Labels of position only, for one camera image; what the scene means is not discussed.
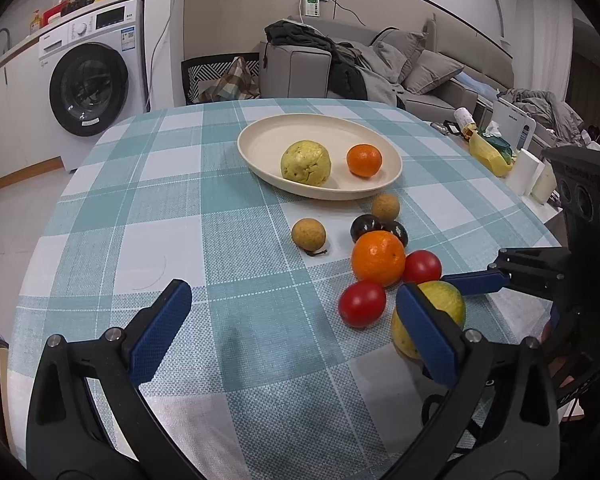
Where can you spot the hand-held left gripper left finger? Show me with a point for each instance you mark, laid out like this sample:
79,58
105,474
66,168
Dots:
162,330

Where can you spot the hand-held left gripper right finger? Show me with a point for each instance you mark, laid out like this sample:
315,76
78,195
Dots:
427,335

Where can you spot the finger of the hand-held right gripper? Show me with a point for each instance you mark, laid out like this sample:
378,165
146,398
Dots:
475,281

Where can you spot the smooth yellow-green guava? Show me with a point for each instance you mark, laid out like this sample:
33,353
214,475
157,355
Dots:
446,301

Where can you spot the red tomato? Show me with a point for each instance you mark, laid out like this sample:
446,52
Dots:
422,266
362,304

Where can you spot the large orange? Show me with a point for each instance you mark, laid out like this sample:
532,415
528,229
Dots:
378,258

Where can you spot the brown longan with stem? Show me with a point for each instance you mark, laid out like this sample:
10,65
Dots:
308,234

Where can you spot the cream oval plate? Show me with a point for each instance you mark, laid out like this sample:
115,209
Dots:
290,132

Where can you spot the white paper roll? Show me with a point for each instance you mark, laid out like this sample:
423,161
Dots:
524,170
544,185

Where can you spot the dark round fruit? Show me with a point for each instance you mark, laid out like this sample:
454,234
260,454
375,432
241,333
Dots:
397,232
364,226

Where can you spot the yellow plastic bag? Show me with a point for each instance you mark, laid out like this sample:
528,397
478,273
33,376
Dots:
485,155

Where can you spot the teal checkered tablecloth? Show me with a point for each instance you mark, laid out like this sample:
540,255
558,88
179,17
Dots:
180,200

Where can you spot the grey clothes pile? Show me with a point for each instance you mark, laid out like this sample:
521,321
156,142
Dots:
545,110

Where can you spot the white kettle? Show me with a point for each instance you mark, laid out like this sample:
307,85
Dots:
510,120

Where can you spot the small black item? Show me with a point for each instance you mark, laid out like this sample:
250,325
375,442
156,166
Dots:
452,127

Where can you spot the grey remote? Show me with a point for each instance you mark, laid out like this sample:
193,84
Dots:
437,126

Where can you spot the small tangerine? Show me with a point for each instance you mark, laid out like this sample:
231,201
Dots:
364,160

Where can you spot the light blue cloth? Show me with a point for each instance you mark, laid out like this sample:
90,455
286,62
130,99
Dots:
475,85

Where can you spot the bumpy yellow-green guava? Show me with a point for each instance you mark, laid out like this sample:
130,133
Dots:
306,162

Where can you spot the white curtain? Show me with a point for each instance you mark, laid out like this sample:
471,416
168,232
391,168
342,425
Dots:
542,35

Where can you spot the grey pillow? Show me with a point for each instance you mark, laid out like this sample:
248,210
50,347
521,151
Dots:
402,47
432,72

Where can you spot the grey garment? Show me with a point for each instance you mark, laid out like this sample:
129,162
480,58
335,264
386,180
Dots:
380,87

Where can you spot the black garment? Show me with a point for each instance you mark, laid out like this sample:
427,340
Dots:
347,77

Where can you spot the white washing machine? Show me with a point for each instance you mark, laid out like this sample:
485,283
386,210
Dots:
105,90

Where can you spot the plaid cloth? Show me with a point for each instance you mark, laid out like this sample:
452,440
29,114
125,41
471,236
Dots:
232,82

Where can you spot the white cabinet with countertop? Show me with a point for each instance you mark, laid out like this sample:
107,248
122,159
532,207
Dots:
15,110

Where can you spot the black patterned chair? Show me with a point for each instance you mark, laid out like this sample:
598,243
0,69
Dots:
200,67

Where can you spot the grey sofa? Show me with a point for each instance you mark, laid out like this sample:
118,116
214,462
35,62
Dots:
292,72

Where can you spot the dark grey jacket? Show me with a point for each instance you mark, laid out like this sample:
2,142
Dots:
295,35

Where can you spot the yellow bottle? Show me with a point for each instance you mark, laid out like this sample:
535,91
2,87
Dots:
35,22

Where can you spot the red box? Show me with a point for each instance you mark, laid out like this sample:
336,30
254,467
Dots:
55,14

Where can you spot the white wall charger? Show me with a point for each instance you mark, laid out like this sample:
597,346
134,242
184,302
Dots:
312,4

